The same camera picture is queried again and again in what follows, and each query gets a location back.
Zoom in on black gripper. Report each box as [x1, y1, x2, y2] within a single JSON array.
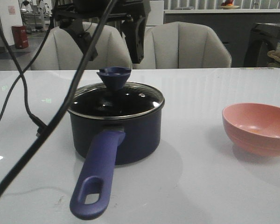
[[53, 0, 151, 63]]

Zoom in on glass lid with blue knob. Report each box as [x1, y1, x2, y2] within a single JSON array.
[[69, 67, 165, 120]]

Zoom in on pink bowl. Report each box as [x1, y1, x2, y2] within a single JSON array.
[[222, 103, 280, 157]]

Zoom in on left grey chair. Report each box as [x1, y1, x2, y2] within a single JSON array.
[[31, 25, 132, 70]]

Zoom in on grey chair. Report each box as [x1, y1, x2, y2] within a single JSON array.
[[31, 25, 132, 70], [133, 21, 232, 70]]

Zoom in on white cabinet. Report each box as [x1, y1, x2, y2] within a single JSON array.
[[146, 0, 164, 27]]

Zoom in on right grey chair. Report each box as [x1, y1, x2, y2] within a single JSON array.
[[133, 21, 232, 70]]

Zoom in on red bin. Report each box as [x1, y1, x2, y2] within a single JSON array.
[[12, 25, 28, 49]]

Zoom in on dark blue saucepan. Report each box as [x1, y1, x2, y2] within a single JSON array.
[[69, 108, 162, 220]]

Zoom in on fruit plate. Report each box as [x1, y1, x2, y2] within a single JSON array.
[[220, 0, 240, 9]]

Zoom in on grey sideboard counter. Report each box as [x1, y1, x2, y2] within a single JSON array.
[[165, 9, 280, 67]]

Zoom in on black left cable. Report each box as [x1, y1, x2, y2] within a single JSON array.
[[0, 0, 119, 210]]

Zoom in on black usb cable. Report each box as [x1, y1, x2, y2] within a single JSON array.
[[0, 0, 59, 139]]

